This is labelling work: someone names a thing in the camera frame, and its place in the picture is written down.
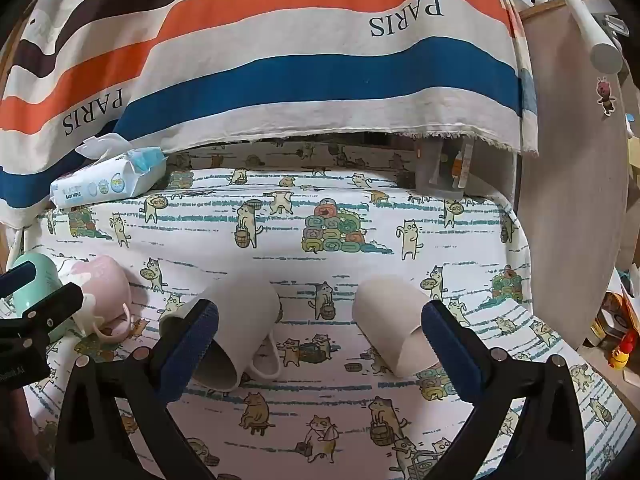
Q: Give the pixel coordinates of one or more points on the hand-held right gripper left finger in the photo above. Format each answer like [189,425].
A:
[192,347]

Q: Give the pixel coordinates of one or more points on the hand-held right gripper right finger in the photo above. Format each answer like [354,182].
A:
[450,355]

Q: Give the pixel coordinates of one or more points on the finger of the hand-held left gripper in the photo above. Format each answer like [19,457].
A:
[17,281]
[55,305]

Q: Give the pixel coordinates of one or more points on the mint green cup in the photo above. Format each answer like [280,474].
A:
[37,280]

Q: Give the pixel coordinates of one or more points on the pink cup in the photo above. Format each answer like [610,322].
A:
[102,285]

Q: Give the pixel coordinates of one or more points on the white mug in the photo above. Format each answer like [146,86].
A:
[245,310]

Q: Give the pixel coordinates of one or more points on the beige cup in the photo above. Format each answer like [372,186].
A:
[390,320]

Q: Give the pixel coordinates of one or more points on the baby wipes pack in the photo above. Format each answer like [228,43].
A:
[110,175]

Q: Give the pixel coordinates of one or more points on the cat printed bed sheet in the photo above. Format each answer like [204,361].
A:
[325,260]

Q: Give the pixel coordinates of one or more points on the yellow toy figure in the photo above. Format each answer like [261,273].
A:
[619,352]

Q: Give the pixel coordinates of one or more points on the orange cardboard box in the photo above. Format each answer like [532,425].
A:
[617,315]

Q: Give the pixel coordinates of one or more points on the clear plastic container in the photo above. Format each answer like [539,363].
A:
[445,170]

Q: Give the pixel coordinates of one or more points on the wooden door panel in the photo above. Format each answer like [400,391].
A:
[565,170]

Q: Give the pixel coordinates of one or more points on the cartoon sticker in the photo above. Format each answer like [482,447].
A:
[606,95]

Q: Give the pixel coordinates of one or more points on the striped cloth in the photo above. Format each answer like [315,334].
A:
[300,35]

